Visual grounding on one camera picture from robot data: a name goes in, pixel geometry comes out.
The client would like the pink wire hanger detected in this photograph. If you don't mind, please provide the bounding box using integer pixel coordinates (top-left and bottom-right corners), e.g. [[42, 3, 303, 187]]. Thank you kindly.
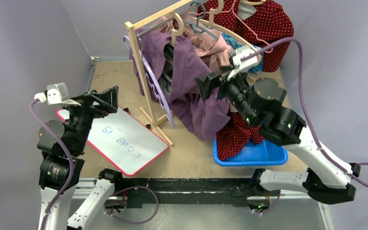
[[221, 0, 269, 45]]

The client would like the cream wooden hanger rear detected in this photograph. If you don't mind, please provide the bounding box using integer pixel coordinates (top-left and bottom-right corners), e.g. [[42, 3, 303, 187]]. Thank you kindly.
[[208, 0, 267, 20]]

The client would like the pink pleated skirt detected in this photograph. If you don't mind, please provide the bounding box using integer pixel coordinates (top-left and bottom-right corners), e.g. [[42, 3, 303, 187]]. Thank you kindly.
[[152, 14, 233, 80]]

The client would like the wooden clothes rack frame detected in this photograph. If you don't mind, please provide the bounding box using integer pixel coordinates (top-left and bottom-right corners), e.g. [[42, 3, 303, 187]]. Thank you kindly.
[[125, 0, 196, 147]]

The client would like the red polka dot dress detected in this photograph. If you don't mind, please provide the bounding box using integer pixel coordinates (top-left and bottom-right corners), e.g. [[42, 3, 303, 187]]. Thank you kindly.
[[213, 0, 294, 72]]

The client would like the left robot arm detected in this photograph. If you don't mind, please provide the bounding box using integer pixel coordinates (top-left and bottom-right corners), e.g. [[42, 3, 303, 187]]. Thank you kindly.
[[29, 82, 119, 230]]

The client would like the blue plastic bin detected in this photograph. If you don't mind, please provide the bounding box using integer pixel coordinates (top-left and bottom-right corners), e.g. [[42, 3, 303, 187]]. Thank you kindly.
[[212, 85, 289, 167]]

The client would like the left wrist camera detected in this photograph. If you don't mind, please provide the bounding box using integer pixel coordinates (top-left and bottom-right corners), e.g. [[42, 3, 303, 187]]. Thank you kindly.
[[34, 82, 81, 106]]

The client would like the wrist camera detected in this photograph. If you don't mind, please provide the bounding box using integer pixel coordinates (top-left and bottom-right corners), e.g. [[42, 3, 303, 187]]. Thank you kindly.
[[227, 46, 261, 81], [34, 82, 81, 106]]

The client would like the metal rack rod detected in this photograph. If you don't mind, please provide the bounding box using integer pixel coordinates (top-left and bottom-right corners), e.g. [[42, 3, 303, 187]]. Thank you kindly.
[[133, 0, 207, 38]]

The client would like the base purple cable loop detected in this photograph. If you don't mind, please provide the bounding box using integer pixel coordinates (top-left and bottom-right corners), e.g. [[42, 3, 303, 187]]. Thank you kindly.
[[103, 186, 159, 225]]

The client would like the cream wooden hanger front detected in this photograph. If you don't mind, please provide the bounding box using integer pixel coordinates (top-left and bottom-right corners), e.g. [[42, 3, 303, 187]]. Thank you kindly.
[[161, 14, 259, 72]]

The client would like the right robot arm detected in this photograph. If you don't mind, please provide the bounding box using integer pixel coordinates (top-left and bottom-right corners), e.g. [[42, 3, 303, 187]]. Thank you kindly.
[[196, 73, 361, 205]]

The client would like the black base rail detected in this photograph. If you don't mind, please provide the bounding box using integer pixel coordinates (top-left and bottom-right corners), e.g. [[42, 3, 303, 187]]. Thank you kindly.
[[111, 173, 281, 210]]

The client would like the blue floral garment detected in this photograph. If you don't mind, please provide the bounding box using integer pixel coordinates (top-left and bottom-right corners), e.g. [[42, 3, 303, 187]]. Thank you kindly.
[[221, 32, 263, 75]]

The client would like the red-edged whiteboard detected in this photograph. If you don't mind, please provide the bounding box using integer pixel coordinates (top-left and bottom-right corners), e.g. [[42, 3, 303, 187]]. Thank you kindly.
[[56, 106, 169, 177]]

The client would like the red polka dot skirt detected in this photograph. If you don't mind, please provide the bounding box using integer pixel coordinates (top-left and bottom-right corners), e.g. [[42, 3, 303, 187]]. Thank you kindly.
[[217, 112, 264, 161]]

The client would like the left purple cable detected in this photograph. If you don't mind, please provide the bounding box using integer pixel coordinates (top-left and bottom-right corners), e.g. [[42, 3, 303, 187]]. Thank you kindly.
[[28, 99, 75, 230]]

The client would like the cream wooden hanger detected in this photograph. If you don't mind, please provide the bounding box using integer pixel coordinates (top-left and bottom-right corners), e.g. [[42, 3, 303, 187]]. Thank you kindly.
[[208, 0, 267, 20], [161, 14, 259, 72]]

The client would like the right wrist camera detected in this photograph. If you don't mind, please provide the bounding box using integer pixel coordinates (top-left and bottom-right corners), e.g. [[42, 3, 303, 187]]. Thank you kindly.
[[227, 46, 261, 81]]

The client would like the purple pleated skirt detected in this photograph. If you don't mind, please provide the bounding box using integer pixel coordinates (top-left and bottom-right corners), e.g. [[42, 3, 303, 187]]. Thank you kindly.
[[139, 31, 230, 141]]

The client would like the teal hanger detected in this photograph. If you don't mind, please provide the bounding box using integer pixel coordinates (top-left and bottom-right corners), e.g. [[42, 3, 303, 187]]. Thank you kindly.
[[182, 0, 219, 41]]

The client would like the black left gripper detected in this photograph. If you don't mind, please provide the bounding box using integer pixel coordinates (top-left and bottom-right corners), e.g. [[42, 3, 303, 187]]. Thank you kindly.
[[63, 85, 118, 152]]

